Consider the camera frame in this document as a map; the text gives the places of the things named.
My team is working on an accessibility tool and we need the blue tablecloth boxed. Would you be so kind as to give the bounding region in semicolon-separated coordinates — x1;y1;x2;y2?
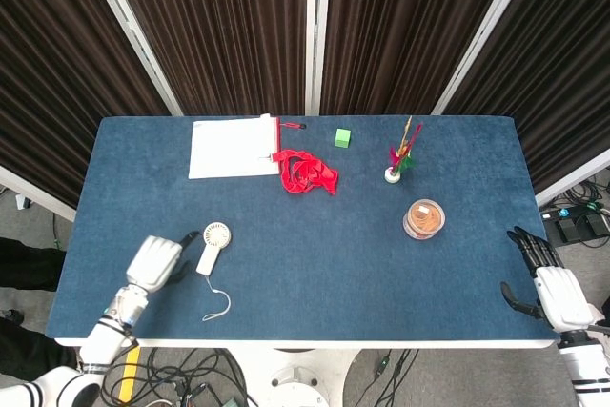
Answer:
46;114;559;342

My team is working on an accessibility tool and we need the black trouser leg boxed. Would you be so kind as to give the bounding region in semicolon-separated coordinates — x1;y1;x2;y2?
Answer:
0;236;67;292
0;317;78;380

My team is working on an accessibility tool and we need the white cable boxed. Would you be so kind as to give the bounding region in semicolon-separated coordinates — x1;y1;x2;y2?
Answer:
201;274;233;323

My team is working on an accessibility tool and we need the red ribbon strap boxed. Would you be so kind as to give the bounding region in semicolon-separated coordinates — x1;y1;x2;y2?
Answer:
272;149;340;196

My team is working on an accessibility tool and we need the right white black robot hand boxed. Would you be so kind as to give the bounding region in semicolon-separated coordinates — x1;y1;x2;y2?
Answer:
499;226;597;333

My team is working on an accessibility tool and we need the brown pleated partition panel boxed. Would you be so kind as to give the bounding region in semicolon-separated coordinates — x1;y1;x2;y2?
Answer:
0;0;183;223
431;0;610;208
317;0;542;116
78;0;319;117

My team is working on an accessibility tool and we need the white zip pouch red trim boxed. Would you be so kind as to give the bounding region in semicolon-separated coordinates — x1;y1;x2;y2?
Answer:
188;113;307;181

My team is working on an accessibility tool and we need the colourful feather shuttlecock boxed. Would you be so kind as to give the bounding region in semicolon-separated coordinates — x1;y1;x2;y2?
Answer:
384;115;423;185

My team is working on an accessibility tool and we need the black floor cable tangle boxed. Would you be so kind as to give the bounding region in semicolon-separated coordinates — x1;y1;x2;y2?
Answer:
102;347;252;407

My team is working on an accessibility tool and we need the white handheld fan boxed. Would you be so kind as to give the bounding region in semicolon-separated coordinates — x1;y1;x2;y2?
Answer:
196;221;234;276

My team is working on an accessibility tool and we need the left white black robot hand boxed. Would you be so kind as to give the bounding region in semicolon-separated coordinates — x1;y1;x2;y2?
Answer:
124;230;201;294

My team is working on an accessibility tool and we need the yellow floor tape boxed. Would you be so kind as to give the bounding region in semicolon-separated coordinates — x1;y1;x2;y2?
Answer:
117;345;142;404

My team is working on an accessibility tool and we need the clear jar of rubber bands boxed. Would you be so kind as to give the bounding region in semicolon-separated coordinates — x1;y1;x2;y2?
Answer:
402;197;447;240

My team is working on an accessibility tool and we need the black cable green connector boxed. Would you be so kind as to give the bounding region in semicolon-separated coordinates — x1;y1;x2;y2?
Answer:
374;348;420;392

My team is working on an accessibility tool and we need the black foot pedal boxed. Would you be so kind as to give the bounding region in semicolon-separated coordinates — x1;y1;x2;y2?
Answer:
555;218;581;243
583;213;610;237

